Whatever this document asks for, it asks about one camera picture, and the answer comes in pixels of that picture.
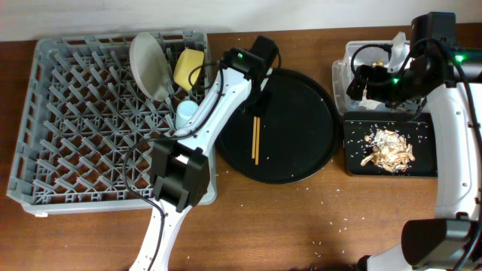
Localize white napkin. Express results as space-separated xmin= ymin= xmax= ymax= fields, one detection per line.
xmin=354 ymin=32 xmax=410 ymax=76

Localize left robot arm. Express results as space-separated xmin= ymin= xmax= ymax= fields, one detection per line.
xmin=130 ymin=35 xmax=279 ymax=270

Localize clear plastic bin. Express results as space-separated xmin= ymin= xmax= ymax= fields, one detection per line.
xmin=332 ymin=41 xmax=419 ymax=115

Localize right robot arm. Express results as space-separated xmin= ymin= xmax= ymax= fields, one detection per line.
xmin=347 ymin=11 xmax=481 ymax=270

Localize black rectangular tray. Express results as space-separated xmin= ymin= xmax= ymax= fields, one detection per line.
xmin=342 ymin=111 xmax=438 ymax=177

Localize food scraps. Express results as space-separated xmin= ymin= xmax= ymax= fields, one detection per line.
xmin=360 ymin=129 xmax=416 ymax=173

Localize yellow bowl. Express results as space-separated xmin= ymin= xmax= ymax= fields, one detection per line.
xmin=173 ymin=48 xmax=204 ymax=90

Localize round black tray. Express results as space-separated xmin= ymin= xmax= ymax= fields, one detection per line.
xmin=215 ymin=69 xmax=340 ymax=184

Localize grey plate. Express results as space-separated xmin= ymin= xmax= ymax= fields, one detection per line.
xmin=130 ymin=32 xmax=172 ymax=102

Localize grey dishwasher rack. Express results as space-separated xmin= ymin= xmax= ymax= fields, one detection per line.
xmin=6 ymin=34 xmax=212 ymax=217

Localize blue plastic cup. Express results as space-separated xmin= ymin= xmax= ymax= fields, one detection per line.
xmin=175 ymin=100 xmax=198 ymax=129

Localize wooden chopstick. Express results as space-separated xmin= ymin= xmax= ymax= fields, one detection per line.
xmin=252 ymin=116 xmax=258 ymax=160
xmin=255 ymin=117 xmax=261 ymax=166

